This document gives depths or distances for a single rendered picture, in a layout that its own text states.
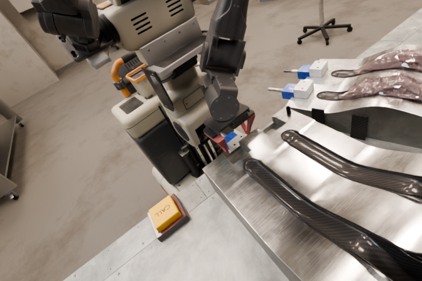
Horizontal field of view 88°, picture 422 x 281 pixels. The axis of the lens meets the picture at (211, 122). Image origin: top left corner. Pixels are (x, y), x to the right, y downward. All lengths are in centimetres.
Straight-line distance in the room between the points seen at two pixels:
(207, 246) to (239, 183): 15
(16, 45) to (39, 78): 87
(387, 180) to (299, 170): 13
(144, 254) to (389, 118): 60
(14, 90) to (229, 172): 716
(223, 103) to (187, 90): 45
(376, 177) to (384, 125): 18
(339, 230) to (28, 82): 731
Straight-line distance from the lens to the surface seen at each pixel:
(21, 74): 737
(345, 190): 42
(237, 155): 53
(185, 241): 54
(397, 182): 42
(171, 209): 55
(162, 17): 77
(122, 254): 62
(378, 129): 60
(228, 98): 40
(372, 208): 38
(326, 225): 39
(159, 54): 74
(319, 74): 74
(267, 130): 57
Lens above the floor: 125
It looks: 36 degrees down
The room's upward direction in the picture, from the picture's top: 25 degrees counter-clockwise
